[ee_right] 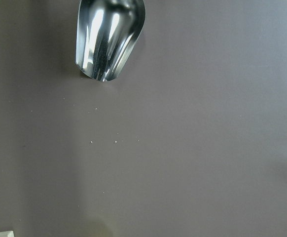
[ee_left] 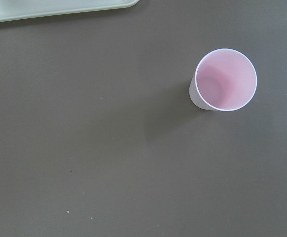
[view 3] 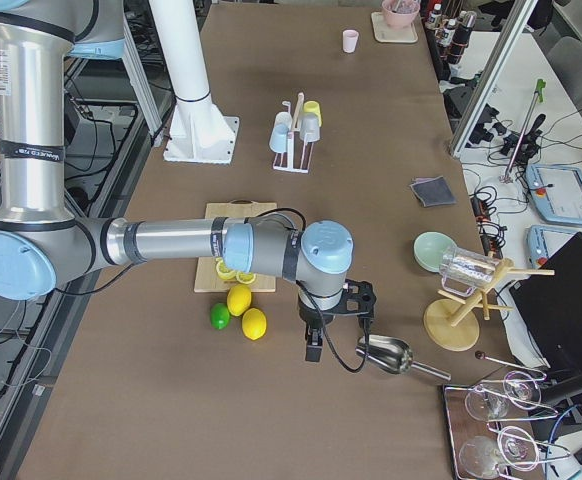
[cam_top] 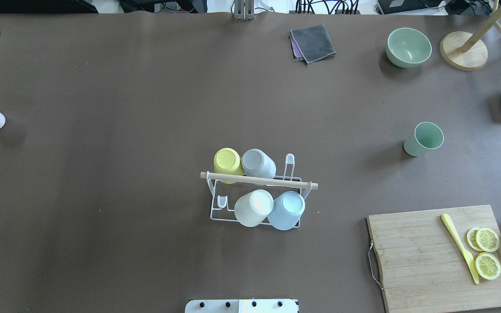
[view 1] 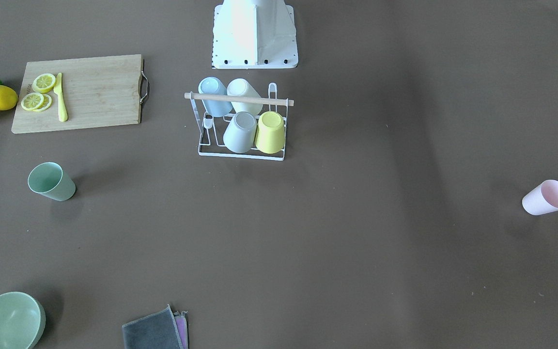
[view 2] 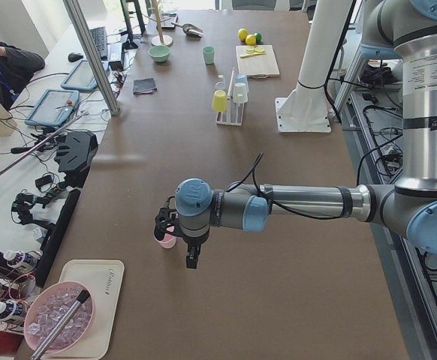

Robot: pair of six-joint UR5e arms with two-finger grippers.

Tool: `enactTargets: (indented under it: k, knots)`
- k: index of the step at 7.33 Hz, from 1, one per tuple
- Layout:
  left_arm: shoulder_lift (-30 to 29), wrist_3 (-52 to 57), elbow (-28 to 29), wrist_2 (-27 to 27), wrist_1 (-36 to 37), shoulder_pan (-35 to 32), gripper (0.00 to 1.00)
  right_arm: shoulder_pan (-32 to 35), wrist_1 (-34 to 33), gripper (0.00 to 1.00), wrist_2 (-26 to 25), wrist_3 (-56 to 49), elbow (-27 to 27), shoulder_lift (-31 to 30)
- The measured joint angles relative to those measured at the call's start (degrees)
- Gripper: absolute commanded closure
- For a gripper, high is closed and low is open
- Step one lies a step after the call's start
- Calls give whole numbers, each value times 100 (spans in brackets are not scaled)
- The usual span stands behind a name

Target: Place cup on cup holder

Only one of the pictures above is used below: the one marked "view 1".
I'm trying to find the grey cloth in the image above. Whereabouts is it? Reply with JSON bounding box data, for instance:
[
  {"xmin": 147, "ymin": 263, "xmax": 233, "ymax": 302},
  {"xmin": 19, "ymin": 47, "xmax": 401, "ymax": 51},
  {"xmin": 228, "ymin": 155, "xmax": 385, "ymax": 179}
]
[{"xmin": 122, "ymin": 305, "xmax": 181, "ymax": 349}]

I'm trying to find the light blue cup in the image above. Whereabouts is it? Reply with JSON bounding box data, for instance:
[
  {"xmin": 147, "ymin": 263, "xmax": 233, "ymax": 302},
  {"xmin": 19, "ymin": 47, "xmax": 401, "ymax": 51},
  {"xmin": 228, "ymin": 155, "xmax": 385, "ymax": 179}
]
[{"xmin": 199, "ymin": 77, "xmax": 233, "ymax": 118}]

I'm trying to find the white wire cup holder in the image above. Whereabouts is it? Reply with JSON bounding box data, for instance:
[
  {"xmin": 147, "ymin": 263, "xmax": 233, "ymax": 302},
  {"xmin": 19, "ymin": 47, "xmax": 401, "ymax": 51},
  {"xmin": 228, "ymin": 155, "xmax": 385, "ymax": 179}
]
[{"xmin": 184, "ymin": 82, "xmax": 294, "ymax": 161}]

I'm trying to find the pink cup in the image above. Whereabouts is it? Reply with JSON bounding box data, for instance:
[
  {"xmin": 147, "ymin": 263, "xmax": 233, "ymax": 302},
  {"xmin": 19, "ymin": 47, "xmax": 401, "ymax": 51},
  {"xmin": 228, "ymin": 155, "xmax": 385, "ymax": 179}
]
[{"xmin": 521, "ymin": 179, "xmax": 558, "ymax": 216}]

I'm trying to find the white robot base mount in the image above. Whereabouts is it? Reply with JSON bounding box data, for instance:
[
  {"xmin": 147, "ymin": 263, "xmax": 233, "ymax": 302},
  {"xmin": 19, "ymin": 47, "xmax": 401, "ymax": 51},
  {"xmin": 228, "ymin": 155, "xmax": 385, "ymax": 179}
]
[{"xmin": 211, "ymin": 0, "xmax": 299, "ymax": 69}]

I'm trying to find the lower lemon slice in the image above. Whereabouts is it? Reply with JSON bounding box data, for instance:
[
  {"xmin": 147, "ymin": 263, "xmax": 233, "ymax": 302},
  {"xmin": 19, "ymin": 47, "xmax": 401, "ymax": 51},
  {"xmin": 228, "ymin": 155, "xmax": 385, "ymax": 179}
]
[
  {"xmin": 20, "ymin": 92, "xmax": 45, "ymax": 111},
  {"xmin": 33, "ymin": 94, "xmax": 53, "ymax": 112}
]

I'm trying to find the mint green cup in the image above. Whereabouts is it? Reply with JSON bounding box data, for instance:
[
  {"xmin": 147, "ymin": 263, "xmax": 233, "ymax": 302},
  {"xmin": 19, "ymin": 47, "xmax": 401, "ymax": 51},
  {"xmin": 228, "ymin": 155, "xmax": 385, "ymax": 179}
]
[{"xmin": 27, "ymin": 162, "xmax": 76, "ymax": 201}]

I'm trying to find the grey cup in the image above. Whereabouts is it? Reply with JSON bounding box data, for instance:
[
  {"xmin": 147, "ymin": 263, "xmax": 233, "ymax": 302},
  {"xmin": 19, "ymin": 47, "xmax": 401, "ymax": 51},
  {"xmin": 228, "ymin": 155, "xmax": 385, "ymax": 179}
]
[{"xmin": 223, "ymin": 112, "xmax": 257, "ymax": 153}]

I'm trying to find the wooden cutting board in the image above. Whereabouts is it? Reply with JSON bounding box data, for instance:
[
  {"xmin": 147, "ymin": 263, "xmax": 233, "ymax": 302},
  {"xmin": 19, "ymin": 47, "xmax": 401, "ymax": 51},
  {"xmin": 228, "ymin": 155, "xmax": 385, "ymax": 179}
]
[{"xmin": 12, "ymin": 54, "xmax": 149, "ymax": 133}]

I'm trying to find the purple cloth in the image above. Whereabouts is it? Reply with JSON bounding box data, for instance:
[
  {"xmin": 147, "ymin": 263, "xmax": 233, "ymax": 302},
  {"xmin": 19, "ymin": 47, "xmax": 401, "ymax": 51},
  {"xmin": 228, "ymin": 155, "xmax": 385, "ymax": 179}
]
[{"xmin": 173, "ymin": 311, "xmax": 189, "ymax": 349}]

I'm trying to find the yellow cup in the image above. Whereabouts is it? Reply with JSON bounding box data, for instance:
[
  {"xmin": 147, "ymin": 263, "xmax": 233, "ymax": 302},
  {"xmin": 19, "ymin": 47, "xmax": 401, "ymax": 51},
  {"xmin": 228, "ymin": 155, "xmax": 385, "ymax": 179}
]
[{"xmin": 255, "ymin": 111, "xmax": 286, "ymax": 154}]

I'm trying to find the green bowl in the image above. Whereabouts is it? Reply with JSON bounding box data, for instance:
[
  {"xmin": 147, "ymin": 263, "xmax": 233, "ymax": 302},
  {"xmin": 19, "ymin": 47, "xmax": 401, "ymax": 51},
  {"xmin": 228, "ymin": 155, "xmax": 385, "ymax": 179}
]
[{"xmin": 0, "ymin": 291, "xmax": 46, "ymax": 349}]

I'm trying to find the yellow plastic knife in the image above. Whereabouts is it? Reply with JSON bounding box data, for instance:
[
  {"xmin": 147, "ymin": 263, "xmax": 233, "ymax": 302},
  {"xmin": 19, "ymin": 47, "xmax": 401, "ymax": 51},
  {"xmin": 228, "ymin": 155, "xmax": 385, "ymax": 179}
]
[{"xmin": 53, "ymin": 72, "xmax": 68, "ymax": 122}]

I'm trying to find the white cup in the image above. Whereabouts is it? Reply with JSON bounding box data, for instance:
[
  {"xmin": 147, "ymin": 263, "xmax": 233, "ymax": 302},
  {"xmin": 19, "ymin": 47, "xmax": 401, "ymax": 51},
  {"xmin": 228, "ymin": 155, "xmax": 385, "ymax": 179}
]
[{"xmin": 227, "ymin": 78, "xmax": 263, "ymax": 116}]

